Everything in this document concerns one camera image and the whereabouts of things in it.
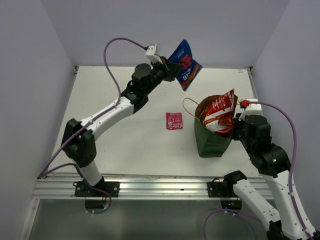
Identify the aluminium front rail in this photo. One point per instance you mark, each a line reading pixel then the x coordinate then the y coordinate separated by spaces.
pixel 58 186

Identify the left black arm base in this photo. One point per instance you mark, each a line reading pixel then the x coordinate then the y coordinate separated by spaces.
pixel 83 190

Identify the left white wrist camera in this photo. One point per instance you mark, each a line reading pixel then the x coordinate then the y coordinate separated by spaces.
pixel 152 54

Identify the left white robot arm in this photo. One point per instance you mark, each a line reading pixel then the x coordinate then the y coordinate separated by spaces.
pixel 79 137

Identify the red Doritos bag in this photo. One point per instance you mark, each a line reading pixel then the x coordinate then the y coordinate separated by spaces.
pixel 218 115

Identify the blue chips bag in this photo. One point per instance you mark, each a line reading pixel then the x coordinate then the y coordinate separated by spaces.
pixel 189 66

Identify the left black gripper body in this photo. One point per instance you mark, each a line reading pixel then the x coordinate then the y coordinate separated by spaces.
pixel 159 72

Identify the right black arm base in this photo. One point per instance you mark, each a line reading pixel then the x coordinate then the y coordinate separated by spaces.
pixel 224 189

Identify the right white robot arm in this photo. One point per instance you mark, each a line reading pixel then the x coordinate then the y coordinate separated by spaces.
pixel 287 220

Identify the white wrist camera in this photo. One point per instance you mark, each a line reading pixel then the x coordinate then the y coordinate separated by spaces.
pixel 152 54
pixel 250 107

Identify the small pink candy packet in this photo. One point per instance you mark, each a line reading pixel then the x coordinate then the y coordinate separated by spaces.
pixel 174 121

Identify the green paper bag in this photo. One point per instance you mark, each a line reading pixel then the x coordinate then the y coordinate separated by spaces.
pixel 209 144

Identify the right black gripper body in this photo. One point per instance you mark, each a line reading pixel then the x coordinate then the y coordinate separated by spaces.
pixel 238 131

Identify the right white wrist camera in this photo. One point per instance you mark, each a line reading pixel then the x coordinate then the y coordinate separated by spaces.
pixel 250 107

